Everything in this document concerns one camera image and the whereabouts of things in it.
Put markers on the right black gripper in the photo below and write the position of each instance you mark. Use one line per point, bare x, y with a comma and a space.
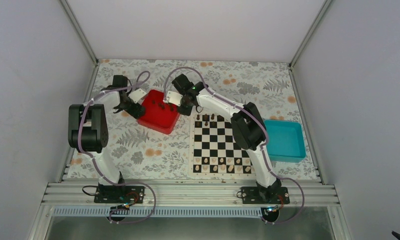
186, 112

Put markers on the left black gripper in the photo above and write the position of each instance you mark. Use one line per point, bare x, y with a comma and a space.
137, 111

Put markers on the red plastic tray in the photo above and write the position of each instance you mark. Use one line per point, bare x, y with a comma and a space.
159, 116

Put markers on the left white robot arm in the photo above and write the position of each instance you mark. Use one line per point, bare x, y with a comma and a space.
88, 130

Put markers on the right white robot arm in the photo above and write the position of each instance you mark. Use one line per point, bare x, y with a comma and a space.
249, 131

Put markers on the black white chessboard mat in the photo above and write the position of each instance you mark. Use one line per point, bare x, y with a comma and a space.
212, 137

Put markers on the teal plastic tray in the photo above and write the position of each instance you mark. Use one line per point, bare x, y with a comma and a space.
286, 141

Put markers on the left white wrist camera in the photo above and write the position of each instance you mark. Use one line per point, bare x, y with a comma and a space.
137, 95

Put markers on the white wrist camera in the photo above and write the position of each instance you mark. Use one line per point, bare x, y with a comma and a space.
137, 95
172, 97

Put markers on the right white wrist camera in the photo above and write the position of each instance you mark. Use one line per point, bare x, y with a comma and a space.
172, 97

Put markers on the left aluminium corner post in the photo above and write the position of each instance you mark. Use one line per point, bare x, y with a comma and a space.
77, 27

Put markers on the aluminium corner post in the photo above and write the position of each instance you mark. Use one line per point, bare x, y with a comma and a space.
315, 24
77, 27

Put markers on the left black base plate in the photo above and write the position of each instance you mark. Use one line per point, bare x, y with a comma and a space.
110, 194

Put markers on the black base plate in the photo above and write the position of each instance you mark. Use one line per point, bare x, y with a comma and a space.
250, 195
110, 194

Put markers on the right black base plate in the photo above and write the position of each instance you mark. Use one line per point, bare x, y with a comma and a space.
250, 195

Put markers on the aluminium front rail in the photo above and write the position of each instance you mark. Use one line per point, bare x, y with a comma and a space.
192, 193

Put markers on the right aluminium corner post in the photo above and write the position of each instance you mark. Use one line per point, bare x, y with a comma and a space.
315, 24

